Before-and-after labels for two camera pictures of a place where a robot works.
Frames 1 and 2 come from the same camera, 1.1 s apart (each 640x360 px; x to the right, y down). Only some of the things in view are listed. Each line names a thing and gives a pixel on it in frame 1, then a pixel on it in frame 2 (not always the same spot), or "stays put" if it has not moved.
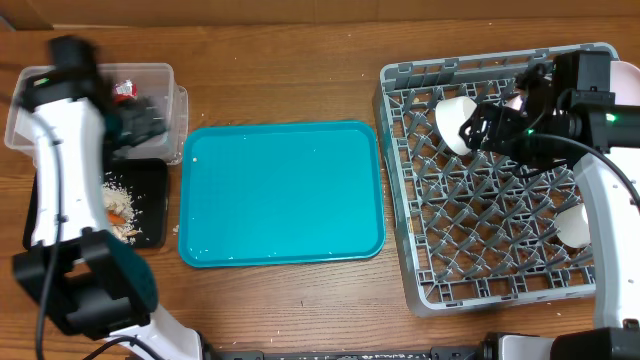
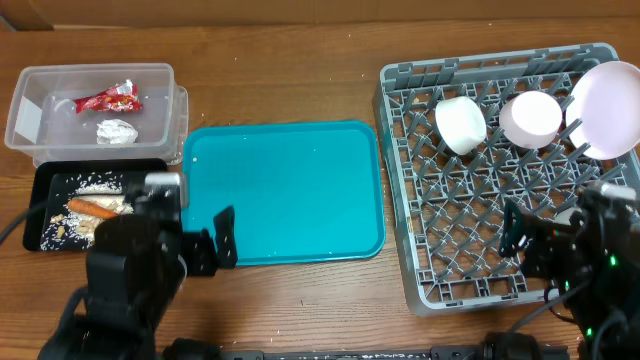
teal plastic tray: [263, 193] stays put
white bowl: [449, 113] stays put
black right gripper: [504, 126] → [548, 252]
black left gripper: [146, 122] → [201, 259]
